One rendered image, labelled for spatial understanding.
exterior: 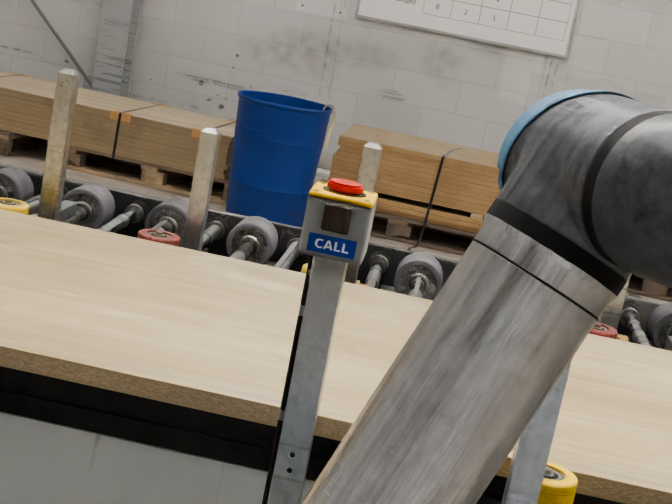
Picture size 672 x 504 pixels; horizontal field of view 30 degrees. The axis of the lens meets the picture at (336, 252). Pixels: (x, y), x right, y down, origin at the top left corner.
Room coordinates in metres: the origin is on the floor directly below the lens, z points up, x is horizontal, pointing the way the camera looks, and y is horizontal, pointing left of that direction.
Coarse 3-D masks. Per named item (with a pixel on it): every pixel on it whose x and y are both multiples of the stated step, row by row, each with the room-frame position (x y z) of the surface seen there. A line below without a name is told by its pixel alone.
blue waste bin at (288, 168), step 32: (256, 96) 7.27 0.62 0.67; (288, 96) 7.35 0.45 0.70; (256, 128) 6.86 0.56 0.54; (288, 128) 6.84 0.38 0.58; (320, 128) 6.96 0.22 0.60; (256, 160) 6.86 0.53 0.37; (288, 160) 6.86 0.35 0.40; (256, 192) 6.86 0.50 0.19; (288, 192) 6.88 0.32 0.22; (288, 224) 6.91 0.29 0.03
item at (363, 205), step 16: (320, 192) 1.31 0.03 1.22; (336, 192) 1.33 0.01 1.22; (368, 192) 1.37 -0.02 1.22; (320, 208) 1.31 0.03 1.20; (368, 208) 1.31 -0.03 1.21; (304, 224) 1.31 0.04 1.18; (320, 224) 1.31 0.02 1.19; (352, 224) 1.31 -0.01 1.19; (368, 224) 1.31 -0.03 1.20; (304, 240) 1.31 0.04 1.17; (352, 240) 1.31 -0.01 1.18; (368, 240) 1.36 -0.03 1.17; (320, 256) 1.31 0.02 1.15; (336, 256) 1.31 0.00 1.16
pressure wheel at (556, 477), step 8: (552, 464) 1.49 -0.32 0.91; (552, 472) 1.46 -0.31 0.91; (560, 472) 1.47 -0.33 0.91; (568, 472) 1.47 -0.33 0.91; (544, 480) 1.43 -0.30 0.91; (552, 480) 1.43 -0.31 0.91; (560, 480) 1.44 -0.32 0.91; (568, 480) 1.44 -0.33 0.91; (576, 480) 1.45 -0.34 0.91; (544, 488) 1.42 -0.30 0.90; (552, 488) 1.42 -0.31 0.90; (560, 488) 1.42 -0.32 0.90; (568, 488) 1.43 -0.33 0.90; (576, 488) 1.45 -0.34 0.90; (544, 496) 1.42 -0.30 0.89; (552, 496) 1.42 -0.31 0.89; (560, 496) 1.42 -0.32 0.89; (568, 496) 1.43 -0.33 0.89
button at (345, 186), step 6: (330, 180) 1.34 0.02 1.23; (336, 180) 1.34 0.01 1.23; (342, 180) 1.35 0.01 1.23; (348, 180) 1.36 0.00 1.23; (330, 186) 1.33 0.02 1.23; (336, 186) 1.33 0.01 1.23; (342, 186) 1.33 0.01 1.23; (348, 186) 1.33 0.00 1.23; (354, 186) 1.33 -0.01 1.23; (360, 186) 1.34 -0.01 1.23; (342, 192) 1.33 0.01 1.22; (348, 192) 1.33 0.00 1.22; (354, 192) 1.33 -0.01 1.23; (360, 192) 1.33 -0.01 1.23
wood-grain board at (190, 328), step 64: (0, 256) 1.97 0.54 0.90; (64, 256) 2.05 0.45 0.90; (128, 256) 2.13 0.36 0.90; (192, 256) 2.22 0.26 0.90; (0, 320) 1.65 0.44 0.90; (64, 320) 1.71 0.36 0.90; (128, 320) 1.76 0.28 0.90; (192, 320) 1.83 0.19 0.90; (256, 320) 1.89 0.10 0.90; (384, 320) 2.04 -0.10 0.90; (128, 384) 1.54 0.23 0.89; (192, 384) 1.54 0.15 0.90; (256, 384) 1.59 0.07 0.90; (576, 384) 1.88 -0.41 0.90; (640, 384) 1.95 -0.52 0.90; (576, 448) 1.58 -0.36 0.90; (640, 448) 1.64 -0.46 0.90
